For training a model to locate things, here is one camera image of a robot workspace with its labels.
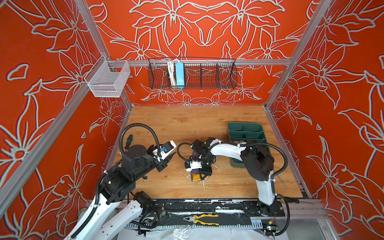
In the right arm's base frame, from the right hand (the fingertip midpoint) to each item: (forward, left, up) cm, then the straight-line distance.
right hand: (199, 175), depth 84 cm
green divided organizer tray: (+26, -31, +5) cm, 41 cm away
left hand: (+3, +13, +30) cm, 33 cm away
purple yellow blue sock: (0, +2, +3) cm, 4 cm away
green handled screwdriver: (+23, +46, +3) cm, 52 cm away
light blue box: (+50, +11, +34) cm, 62 cm away
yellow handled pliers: (-21, +4, +1) cm, 21 cm away
